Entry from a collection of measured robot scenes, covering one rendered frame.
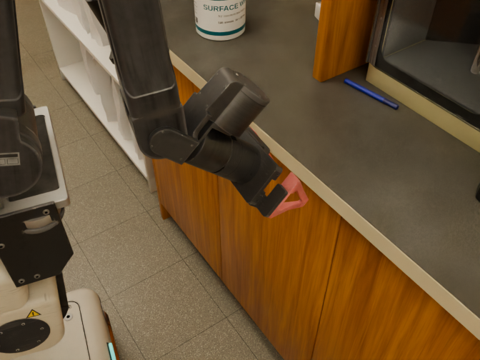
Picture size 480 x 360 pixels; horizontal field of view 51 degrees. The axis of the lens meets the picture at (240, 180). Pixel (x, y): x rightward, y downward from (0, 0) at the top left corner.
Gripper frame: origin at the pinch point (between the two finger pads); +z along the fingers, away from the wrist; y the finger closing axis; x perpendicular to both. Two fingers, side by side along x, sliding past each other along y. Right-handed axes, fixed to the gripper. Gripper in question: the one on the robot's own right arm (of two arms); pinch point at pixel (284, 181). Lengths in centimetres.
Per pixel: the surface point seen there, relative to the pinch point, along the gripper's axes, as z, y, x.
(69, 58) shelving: 56, 220, 63
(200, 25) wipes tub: 14, 64, -6
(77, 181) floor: 51, 135, 88
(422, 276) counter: 19.3, -17.3, -1.0
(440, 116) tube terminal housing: 35.8, 8.6, -22.9
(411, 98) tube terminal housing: 35.1, 16.0, -22.3
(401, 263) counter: 19.7, -13.5, 0.1
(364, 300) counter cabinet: 35.7, -6.2, 14.1
